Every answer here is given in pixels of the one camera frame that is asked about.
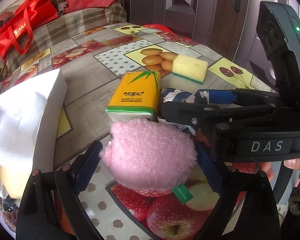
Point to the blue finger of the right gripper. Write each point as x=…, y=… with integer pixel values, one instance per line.
x=217, y=96
x=195, y=115

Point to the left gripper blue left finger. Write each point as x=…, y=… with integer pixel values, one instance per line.
x=84, y=167

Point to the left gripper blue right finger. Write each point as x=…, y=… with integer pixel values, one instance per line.
x=209, y=168

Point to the yellow green scrub sponge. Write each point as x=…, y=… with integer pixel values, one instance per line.
x=190, y=68

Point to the black white patterned cloth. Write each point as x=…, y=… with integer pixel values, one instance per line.
x=177, y=95

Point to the pink fluffy plush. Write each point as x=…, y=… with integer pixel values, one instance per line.
x=146, y=155

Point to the yellow tissue pack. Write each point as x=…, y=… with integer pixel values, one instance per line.
x=137, y=96

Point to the yellow round sponge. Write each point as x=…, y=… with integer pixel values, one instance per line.
x=14, y=181

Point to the white cardboard tray box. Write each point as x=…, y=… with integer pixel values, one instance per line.
x=53, y=86

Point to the brown wooden door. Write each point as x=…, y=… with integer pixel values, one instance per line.
x=226, y=26

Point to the red bag on floor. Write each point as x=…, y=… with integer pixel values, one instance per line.
x=165, y=31

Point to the fruit print tablecloth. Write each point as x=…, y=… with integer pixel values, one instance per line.
x=121, y=72

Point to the plaid blanket cushion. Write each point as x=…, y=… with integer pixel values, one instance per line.
x=66, y=27

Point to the red tote bag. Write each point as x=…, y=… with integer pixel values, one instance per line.
x=18, y=31

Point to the red helmet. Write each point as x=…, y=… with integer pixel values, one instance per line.
x=5, y=16

